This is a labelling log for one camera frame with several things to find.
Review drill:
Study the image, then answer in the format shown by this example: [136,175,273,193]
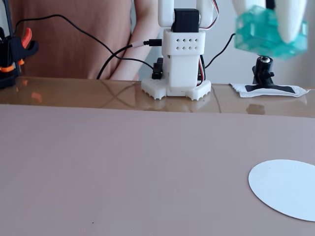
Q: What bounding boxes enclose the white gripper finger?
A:
[232,0,252,17]
[274,0,307,44]

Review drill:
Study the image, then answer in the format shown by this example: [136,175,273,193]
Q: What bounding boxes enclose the teal lego brick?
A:
[233,4,309,62]

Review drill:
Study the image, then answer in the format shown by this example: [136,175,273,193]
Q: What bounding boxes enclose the person bare forearm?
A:
[107,21,163,81]

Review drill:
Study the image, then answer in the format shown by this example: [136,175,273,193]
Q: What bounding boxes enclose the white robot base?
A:
[141,76,212,101]

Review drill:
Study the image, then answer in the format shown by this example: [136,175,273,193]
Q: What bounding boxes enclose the white paper circle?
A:
[248,159,315,222]

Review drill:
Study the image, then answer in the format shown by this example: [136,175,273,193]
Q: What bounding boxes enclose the white tape patch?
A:
[229,82,311,98]

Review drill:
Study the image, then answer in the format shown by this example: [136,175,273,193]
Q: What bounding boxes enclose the person torso brown shirt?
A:
[9,0,135,80]

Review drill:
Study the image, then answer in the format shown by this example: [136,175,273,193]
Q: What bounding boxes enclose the pink table mat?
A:
[0,104,315,236]

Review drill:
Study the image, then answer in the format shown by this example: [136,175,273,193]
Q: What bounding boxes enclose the black orange spring clamp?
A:
[0,27,40,89]

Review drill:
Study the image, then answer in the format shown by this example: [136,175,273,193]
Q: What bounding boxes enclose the red white black servo wires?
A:
[208,0,221,30]
[196,55,206,87]

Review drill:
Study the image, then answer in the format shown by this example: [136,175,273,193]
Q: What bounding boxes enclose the black camera cable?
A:
[204,32,236,69]

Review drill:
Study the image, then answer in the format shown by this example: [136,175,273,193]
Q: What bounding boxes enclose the black camera stand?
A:
[245,0,299,95]

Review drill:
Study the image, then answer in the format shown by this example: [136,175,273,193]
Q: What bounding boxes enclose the black usb cable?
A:
[96,38,163,80]

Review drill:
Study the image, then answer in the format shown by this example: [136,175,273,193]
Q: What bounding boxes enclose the thin black cable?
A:
[13,14,155,71]

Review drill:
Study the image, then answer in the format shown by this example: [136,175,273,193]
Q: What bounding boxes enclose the black frame bar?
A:
[0,0,12,39]

